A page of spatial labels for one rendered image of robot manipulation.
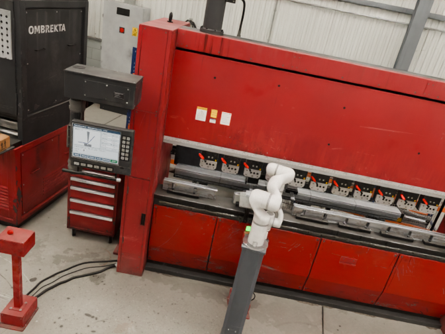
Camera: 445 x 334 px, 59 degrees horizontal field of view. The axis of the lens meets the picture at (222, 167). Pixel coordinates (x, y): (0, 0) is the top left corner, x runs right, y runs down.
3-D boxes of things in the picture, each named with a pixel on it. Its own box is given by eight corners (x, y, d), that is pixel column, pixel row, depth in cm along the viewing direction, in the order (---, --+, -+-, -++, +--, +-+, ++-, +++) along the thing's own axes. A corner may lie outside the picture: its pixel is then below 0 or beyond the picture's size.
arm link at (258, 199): (266, 228, 276) (274, 199, 267) (242, 219, 281) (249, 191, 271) (270, 221, 287) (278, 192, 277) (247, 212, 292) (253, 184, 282)
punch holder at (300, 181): (287, 184, 351) (291, 167, 344) (286, 180, 359) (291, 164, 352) (303, 187, 351) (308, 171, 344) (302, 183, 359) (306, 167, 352)
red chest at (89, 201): (65, 238, 411) (67, 151, 370) (85, 213, 457) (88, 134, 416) (112, 248, 411) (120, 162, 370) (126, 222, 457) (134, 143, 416)
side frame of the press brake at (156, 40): (116, 272, 379) (138, 23, 285) (140, 224, 457) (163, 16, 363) (141, 277, 379) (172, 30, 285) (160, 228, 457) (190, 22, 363)
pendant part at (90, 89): (60, 178, 302) (61, 69, 268) (72, 166, 325) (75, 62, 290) (126, 190, 304) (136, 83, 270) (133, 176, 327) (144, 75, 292)
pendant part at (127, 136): (69, 166, 295) (71, 120, 280) (75, 159, 306) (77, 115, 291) (129, 176, 297) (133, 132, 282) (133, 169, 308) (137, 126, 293)
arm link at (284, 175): (255, 209, 276) (277, 217, 272) (258, 196, 269) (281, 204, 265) (275, 172, 315) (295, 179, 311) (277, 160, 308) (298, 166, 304)
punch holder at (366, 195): (352, 197, 351) (358, 181, 344) (350, 193, 359) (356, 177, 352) (369, 201, 351) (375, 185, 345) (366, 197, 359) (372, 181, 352)
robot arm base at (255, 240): (266, 254, 281) (272, 232, 273) (240, 246, 283) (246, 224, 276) (269, 239, 298) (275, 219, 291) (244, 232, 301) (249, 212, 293)
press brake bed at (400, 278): (144, 270, 389) (153, 198, 355) (149, 257, 408) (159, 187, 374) (440, 329, 390) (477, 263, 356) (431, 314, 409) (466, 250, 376)
